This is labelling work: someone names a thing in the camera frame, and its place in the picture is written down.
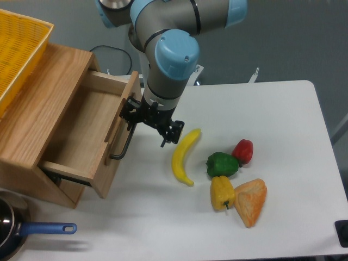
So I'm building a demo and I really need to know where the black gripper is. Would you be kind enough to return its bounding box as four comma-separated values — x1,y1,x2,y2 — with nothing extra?
120,97,185,147

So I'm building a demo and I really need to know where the yellow toy banana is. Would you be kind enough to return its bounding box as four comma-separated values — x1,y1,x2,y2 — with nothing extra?
171,128,201,187

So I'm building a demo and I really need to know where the black drawer handle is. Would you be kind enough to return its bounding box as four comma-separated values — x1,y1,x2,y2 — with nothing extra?
108,123,136,160

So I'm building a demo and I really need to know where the wooden top drawer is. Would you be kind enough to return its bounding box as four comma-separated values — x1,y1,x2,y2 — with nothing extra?
39,71,141,198

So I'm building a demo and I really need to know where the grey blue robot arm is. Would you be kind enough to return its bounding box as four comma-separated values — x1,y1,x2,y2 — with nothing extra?
96,1,247,144

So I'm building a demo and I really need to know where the wooden drawer cabinet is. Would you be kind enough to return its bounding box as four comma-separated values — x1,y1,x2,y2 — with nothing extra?
0,42,101,209

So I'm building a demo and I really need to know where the green toy bell pepper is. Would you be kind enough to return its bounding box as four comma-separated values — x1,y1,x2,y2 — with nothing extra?
206,152,239,178

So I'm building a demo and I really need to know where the red toy bell pepper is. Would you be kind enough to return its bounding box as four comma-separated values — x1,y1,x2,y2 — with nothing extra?
231,139,253,166

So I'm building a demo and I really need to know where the yellow toy bell pepper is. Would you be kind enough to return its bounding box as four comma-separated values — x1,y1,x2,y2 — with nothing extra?
210,176,236,211

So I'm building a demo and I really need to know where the orange toy bread slice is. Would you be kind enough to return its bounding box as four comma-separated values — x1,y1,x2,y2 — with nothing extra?
234,178,268,228

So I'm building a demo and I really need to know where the yellow plastic basket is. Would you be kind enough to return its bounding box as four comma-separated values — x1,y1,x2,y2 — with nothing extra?
1,9,54,116

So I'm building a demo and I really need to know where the black corner clamp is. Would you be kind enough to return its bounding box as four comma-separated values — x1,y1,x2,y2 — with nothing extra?
334,220,348,248

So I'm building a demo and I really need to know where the black cable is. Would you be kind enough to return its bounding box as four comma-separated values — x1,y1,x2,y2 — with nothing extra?
89,45,133,76

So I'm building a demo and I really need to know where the white base mounting bracket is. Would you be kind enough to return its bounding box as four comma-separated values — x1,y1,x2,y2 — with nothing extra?
107,64,260,89

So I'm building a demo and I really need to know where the blue handled black pan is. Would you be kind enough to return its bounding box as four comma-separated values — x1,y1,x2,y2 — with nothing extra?
1,191,77,260

